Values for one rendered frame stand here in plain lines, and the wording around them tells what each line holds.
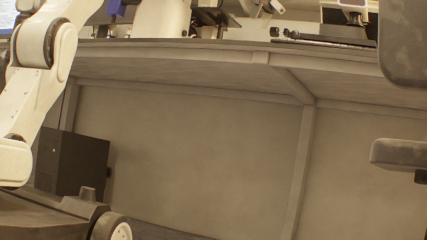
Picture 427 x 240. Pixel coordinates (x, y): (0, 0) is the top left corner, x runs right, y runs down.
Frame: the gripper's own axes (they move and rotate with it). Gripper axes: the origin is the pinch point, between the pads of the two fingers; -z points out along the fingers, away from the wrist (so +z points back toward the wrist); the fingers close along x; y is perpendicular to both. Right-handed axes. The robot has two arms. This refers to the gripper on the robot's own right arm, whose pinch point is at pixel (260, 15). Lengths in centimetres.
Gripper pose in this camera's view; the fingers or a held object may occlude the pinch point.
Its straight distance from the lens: 161.8
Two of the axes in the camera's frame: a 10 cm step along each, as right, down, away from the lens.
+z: 3.4, -9.4, 0.2
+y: -8.5, -3.0, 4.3
